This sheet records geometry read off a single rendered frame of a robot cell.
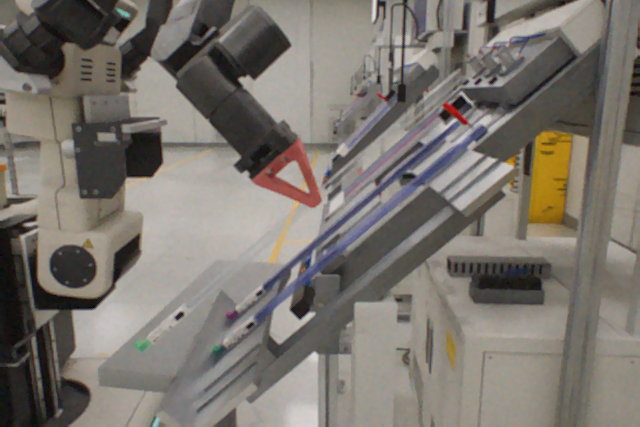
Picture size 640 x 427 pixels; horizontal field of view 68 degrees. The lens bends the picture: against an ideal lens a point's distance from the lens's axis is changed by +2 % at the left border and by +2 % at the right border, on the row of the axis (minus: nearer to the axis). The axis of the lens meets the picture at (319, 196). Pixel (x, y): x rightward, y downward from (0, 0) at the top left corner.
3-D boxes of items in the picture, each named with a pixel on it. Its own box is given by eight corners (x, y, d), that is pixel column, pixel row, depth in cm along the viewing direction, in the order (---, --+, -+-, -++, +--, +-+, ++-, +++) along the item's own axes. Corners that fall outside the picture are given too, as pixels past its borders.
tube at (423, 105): (142, 353, 59) (135, 347, 59) (146, 347, 61) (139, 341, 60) (466, 77, 52) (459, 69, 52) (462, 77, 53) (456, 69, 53)
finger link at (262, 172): (338, 178, 59) (287, 122, 58) (341, 189, 52) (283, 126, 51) (298, 213, 60) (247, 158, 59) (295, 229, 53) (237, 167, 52)
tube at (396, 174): (231, 321, 82) (227, 316, 82) (233, 317, 84) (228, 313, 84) (461, 124, 75) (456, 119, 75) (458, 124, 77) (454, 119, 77)
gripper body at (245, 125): (293, 130, 59) (252, 84, 58) (289, 137, 49) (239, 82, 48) (256, 164, 60) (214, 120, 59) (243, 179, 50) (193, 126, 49)
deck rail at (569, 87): (330, 306, 98) (310, 284, 98) (330, 301, 100) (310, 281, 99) (626, 64, 85) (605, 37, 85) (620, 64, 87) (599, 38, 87)
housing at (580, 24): (604, 84, 88) (557, 25, 86) (511, 87, 136) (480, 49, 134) (642, 53, 87) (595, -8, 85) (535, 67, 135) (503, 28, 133)
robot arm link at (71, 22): (60, 38, 90) (34, 16, 86) (100, 4, 89) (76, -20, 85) (63, 61, 84) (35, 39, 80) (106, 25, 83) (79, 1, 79)
